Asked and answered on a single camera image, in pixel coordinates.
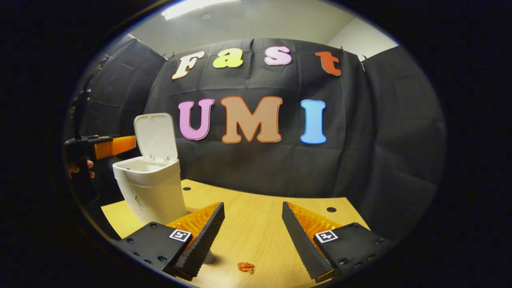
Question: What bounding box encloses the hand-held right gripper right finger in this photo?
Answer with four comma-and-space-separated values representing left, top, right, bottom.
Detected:
281, 201, 394, 284

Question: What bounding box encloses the black backdrop cloth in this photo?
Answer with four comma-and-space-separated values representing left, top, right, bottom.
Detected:
64, 34, 446, 240

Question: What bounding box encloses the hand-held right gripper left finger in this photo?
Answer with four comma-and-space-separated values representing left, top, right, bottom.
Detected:
118, 202, 225, 281

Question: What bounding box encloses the white desktop garbage bin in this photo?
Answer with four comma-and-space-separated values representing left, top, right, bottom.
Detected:
112, 113, 187, 225

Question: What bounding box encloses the wooden desktop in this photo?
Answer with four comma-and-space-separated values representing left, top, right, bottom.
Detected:
101, 179, 370, 288

